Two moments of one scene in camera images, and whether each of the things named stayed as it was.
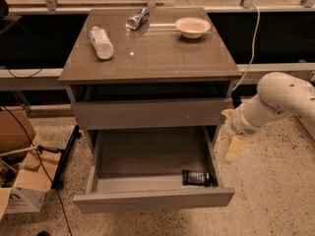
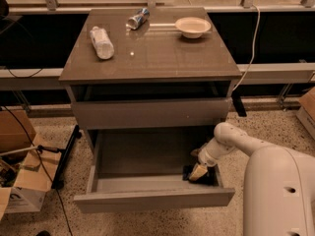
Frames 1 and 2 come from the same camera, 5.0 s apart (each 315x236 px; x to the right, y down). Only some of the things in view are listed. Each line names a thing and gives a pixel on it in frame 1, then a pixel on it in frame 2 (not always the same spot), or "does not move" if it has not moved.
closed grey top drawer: [132, 113] does not move
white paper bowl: [192, 27] does not move
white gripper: [240, 124] → [207, 158]
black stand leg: [60, 175] does not move
